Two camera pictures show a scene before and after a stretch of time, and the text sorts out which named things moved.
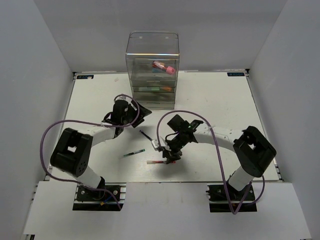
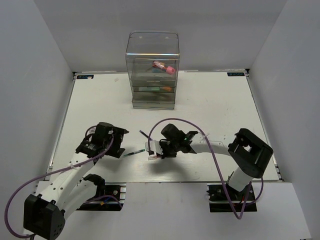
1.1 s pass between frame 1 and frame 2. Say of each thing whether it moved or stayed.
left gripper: moved
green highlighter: stayed
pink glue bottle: stayed
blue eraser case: stayed
